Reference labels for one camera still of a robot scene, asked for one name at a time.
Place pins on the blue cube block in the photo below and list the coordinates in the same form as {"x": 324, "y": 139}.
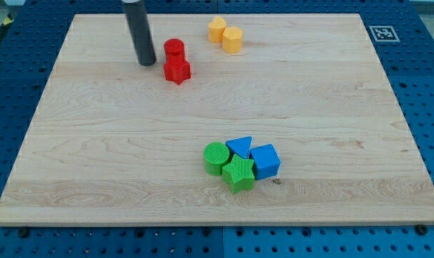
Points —
{"x": 266, "y": 161}

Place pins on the green star block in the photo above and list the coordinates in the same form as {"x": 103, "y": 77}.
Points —
{"x": 238, "y": 174}

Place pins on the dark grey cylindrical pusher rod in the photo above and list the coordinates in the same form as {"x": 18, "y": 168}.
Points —
{"x": 136, "y": 17}

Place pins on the green cylinder block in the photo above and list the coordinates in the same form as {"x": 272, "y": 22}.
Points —
{"x": 216, "y": 156}

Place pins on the red star block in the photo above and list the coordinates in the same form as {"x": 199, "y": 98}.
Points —
{"x": 177, "y": 71}

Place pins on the yellow heart block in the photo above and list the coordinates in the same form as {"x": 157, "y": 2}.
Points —
{"x": 215, "y": 29}

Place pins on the blue triangle block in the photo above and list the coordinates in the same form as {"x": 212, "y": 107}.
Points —
{"x": 240, "y": 146}

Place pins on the yellow hexagon block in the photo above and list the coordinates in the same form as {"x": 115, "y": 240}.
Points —
{"x": 232, "y": 39}

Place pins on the black white fiducial marker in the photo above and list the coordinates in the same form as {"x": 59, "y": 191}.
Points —
{"x": 384, "y": 33}

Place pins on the red cylinder block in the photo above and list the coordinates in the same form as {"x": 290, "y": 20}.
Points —
{"x": 174, "y": 50}

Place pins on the light wooden board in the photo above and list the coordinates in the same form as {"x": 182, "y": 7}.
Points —
{"x": 113, "y": 143}

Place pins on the black bolt right front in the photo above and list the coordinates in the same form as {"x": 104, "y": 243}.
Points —
{"x": 421, "y": 229}

